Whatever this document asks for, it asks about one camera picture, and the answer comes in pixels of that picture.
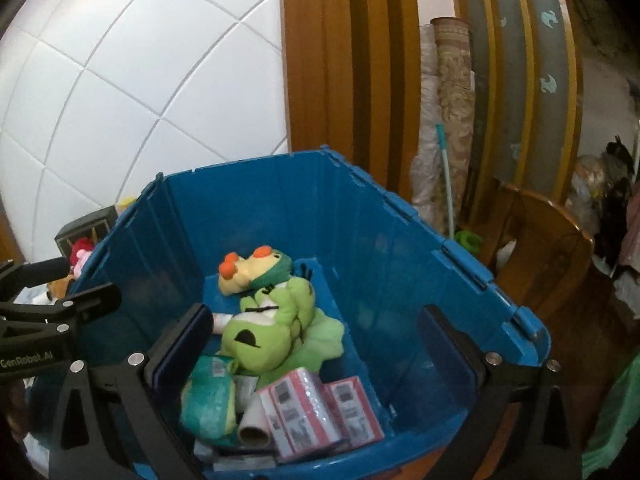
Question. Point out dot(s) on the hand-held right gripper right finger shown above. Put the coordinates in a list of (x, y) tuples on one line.
[(446, 355)]

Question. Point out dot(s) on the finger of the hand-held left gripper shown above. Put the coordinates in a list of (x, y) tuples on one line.
[(46, 270), (95, 300)]

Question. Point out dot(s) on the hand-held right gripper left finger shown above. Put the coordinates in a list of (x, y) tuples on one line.
[(181, 347)]

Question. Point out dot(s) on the blue plastic container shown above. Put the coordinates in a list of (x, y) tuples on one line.
[(350, 220)]

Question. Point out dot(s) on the brown plush toy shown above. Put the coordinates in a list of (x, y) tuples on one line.
[(60, 290)]

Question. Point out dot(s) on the pink pig plush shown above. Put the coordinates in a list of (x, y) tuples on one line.
[(80, 262)]

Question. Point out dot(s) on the red plush toy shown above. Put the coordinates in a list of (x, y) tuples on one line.
[(84, 246)]

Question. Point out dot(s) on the black open box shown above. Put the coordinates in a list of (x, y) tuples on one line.
[(85, 227)]

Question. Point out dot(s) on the green tissue packet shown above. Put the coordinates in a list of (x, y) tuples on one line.
[(210, 400)]

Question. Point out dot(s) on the pink printed box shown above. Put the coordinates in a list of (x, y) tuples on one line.
[(300, 410), (356, 410)]

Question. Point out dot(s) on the green frog plush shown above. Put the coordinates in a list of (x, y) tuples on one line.
[(280, 310)]

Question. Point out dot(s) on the paper roll cardboard core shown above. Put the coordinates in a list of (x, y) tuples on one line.
[(255, 427)]

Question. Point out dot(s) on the green plastic toy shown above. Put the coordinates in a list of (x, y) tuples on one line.
[(467, 241)]

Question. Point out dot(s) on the grey flat box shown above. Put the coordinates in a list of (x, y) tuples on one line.
[(235, 457)]

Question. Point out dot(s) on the wooden chair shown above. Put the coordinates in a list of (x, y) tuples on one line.
[(550, 240)]

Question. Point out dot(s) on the green cloth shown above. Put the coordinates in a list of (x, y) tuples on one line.
[(615, 410)]

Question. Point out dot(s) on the translucent plastic bag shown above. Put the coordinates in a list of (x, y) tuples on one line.
[(585, 190)]

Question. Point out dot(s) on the black plastic bag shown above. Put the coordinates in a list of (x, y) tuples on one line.
[(617, 200)]

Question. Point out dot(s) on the rolled patterned carpet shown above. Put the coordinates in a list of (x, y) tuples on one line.
[(452, 110)]

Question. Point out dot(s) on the rolled white fabric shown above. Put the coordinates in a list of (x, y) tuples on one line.
[(427, 110)]

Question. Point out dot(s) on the frosted glass sliding door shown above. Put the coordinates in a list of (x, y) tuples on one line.
[(545, 60)]

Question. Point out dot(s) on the wooden door frame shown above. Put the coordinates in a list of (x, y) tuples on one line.
[(310, 60)]

